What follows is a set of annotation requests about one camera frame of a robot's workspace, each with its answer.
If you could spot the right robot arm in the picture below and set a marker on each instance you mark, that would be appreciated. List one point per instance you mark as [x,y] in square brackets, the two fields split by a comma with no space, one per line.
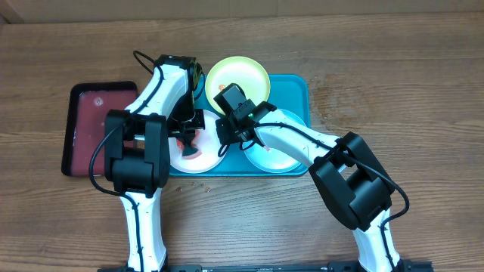
[352,183]

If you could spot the white plate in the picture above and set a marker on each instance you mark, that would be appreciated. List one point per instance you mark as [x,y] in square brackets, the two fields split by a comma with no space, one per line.
[207,144]

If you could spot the light blue plate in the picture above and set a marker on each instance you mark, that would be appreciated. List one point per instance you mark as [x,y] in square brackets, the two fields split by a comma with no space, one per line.
[272,161]

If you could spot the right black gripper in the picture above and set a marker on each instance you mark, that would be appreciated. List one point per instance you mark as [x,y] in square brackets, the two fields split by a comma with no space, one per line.
[226,129]

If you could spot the yellow-green plate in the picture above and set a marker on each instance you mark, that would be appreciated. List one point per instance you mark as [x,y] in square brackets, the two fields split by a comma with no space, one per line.
[246,72]

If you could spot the green and orange sponge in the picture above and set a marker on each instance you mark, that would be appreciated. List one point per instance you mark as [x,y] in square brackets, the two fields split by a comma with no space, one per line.
[187,147]

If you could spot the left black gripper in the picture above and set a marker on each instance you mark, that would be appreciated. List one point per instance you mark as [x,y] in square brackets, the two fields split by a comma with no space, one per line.
[187,131]

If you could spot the teal plastic serving tray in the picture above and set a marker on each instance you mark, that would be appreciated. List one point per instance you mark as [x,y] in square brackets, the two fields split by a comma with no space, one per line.
[290,94]

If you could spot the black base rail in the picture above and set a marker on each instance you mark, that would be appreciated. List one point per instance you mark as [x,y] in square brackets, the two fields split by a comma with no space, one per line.
[333,266]

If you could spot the black red-lined water tray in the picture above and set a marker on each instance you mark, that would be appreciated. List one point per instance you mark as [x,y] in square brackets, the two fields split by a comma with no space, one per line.
[88,107]

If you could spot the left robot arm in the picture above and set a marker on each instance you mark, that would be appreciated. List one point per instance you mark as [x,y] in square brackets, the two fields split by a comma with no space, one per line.
[136,152]

